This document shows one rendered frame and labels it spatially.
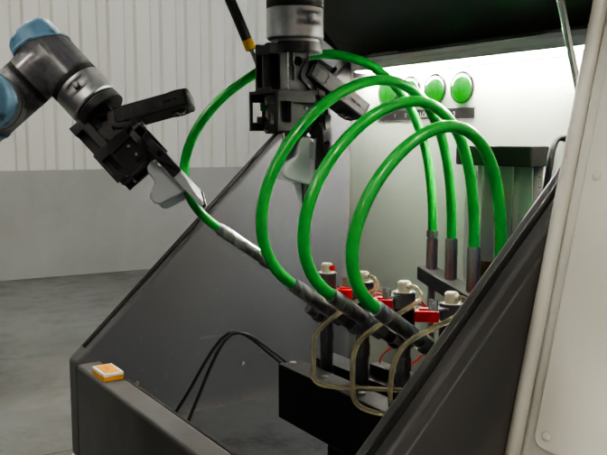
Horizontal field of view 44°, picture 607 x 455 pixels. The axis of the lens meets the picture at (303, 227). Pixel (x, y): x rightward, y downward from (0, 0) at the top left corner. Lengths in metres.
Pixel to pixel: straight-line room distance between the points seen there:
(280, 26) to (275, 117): 0.12
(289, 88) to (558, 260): 0.41
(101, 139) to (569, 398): 0.71
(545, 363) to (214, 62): 7.23
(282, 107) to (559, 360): 0.46
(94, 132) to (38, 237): 6.34
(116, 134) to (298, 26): 0.31
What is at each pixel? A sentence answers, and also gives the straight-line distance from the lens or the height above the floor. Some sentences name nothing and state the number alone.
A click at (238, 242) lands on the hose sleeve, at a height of 1.15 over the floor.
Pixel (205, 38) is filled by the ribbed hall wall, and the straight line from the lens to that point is 7.92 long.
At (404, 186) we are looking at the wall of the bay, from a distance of 1.35.
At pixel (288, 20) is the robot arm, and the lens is 0.99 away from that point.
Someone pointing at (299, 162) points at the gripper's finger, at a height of 1.27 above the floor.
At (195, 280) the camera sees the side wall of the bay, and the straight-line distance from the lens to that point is 1.31.
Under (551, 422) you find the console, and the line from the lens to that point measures 0.79.
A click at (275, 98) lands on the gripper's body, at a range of 0.97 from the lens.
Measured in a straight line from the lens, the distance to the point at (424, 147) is 1.16.
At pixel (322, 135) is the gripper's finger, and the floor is 1.30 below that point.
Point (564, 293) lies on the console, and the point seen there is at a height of 1.15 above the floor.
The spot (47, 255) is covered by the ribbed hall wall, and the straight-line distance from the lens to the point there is 7.49.
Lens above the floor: 1.30
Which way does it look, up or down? 7 degrees down
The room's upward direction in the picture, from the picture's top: straight up
